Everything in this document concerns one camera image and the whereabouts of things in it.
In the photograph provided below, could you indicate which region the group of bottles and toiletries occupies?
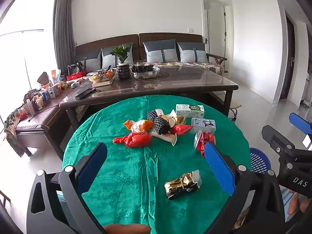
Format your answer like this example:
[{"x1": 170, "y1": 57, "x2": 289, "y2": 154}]
[{"x1": 18, "y1": 69, "x2": 69, "y2": 116}]

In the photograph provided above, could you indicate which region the green tablecloth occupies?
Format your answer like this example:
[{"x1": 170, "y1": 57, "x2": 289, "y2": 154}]
[{"x1": 62, "y1": 95, "x2": 251, "y2": 234}]

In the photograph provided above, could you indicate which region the crumpled silver white wrapper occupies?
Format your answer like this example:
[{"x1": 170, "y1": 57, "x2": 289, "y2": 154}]
[{"x1": 166, "y1": 109, "x2": 177, "y2": 127}]

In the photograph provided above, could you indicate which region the red plastic bag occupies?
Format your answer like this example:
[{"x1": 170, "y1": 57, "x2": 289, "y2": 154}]
[{"x1": 113, "y1": 132, "x2": 152, "y2": 149}]

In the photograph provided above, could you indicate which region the floral cloth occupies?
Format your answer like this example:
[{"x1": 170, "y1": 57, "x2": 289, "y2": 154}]
[{"x1": 4, "y1": 107, "x2": 26, "y2": 156}]

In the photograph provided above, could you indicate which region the book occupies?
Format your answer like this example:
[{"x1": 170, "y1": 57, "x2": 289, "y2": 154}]
[{"x1": 92, "y1": 77, "x2": 115, "y2": 88}]

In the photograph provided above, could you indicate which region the green and white milk carton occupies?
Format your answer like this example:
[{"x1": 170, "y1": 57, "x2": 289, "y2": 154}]
[{"x1": 175, "y1": 104, "x2": 205, "y2": 118}]

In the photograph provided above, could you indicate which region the red snack wrapper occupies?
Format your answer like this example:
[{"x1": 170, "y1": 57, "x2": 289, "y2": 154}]
[{"x1": 169, "y1": 124, "x2": 194, "y2": 136}]

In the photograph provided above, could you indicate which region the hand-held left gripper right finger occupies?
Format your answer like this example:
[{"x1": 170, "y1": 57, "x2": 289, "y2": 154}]
[{"x1": 204, "y1": 142, "x2": 285, "y2": 234}]

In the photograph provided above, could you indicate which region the beige printed snack wrapper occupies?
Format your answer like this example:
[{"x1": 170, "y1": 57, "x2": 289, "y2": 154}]
[{"x1": 149, "y1": 130, "x2": 178, "y2": 147}]

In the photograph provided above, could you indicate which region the blue plastic basket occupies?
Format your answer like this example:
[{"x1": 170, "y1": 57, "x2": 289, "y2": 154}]
[{"x1": 249, "y1": 147, "x2": 271, "y2": 173}]

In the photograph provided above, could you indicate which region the crushed red can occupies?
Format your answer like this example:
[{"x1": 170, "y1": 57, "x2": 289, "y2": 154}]
[{"x1": 194, "y1": 130, "x2": 216, "y2": 158}]

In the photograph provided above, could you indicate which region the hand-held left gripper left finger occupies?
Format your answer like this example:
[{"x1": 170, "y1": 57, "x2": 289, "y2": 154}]
[{"x1": 27, "y1": 142, "x2": 109, "y2": 234}]

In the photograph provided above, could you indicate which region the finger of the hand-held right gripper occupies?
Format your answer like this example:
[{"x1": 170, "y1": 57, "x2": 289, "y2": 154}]
[
  {"x1": 262, "y1": 125, "x2": 296, "y2": 154},
  {"x1": 289, "y1": 113, "x2": 312, "y2": 134}
]

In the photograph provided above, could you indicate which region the person's left hand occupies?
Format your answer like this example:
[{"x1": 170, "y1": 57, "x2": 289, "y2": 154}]
[{"x1": 104, "y1": 224, "x2": 152, "y2": 234}]

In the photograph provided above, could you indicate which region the floral sofa runner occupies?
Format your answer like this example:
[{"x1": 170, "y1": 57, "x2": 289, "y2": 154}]
[{"x1": 133, "y1": 61, "x2": 225, "y2": 75}]

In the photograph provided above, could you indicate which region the dark wooden coffee table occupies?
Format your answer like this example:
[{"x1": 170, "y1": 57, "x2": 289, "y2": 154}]
[{"x1": 59, "y1": 66, "x2": 239, "y2": 152}]

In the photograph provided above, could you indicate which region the grey and blue cushion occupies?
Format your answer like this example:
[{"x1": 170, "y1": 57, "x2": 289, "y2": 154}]
[
  {"x1": 101, "y1": 43, "x2": 134, "y2": 70},
  {"x1": 84, "y1": 50, "x2": 101, "y2": 72},
  {"x1": 143, "y1": 39, "x2": 178, "y2": 63},
  {"x1": 177, "y1": 42, "x2": 207, "y2": 63}
]

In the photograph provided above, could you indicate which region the person's right hand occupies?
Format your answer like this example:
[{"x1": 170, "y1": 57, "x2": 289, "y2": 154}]
[{"x1": 287, "y1": 190, "x2": 312, "y2": 216}]

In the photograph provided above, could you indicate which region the glass bowl of dark fruit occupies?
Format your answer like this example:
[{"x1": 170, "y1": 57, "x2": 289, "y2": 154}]
[{"x1": 129, "y1": 63, "x2": 161, "y2": 80}]

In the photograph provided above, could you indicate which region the dark wooden door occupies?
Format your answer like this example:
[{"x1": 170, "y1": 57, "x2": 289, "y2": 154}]
[{"x1": 279, "y1": 15, "x2": 296, "y2": 100}]

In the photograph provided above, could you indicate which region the dark wooden sofa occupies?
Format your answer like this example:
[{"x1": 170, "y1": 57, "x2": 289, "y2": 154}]
[{"x1": 74, "y1": 33, "x2": 228, "y2": 74}]

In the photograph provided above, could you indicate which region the light blue tissue pack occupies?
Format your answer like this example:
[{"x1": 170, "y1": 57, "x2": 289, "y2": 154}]
[{"x1": 191, "y1": 117, "x2": 217, "y2": 134}]

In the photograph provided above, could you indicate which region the black phone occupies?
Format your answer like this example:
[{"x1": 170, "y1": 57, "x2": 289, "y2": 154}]
[{"x1": 74, "y1": 88, "x2": 98, "y2": 100}]

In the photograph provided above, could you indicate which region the grey curtain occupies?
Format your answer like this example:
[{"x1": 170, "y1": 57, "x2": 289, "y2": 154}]
[{"x1": 54, "y1": 0, "x2": 76, "y2": 74}]

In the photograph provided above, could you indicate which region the small round stool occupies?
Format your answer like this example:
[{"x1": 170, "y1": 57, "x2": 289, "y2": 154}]
[{"x1": 229, "y1": 101, "x2": 242, "y2": 122}]

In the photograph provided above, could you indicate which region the potted green plant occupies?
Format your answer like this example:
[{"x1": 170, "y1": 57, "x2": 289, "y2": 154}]
[{"x1": 110, "y1": 43, "x2": 132, "y2": 80}]

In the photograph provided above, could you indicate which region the red box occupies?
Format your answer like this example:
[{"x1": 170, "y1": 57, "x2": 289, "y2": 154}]
[{"x1": 66, "y1": 72, "x2": 87, "y2": 81}]

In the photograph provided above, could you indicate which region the dark handbag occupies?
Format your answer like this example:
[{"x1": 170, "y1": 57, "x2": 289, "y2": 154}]
[{"x1": 67, "y1": 61, "x2": 86, "y2": 76}]

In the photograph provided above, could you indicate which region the black foam fruit net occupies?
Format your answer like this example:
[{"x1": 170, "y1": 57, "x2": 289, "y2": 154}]
[{"x1": 147, "y1": 110, "x2": 171, "y2": 135}]

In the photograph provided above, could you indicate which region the gold snack wrapper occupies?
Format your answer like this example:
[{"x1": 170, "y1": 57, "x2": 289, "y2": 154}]
[{"x1": 164, "y1": 169, "x2": 203, "y2": 200}]

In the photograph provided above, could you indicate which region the yellow snack wrapper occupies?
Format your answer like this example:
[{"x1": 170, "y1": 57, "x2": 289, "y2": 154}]
[{"x1": 172, "y1": 114, "x2": 187, "y2": 126}]

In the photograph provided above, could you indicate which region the white door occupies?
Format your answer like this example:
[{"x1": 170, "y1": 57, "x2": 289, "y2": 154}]
[{"x1": 202, "y1": 0, "x2": 226, "y2": 54}]

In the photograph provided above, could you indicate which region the orange and white wrapper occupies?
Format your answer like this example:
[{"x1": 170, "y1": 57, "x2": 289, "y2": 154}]
[{"x1": 124, "y1": 119, "x2": 154, "y2": 133}]

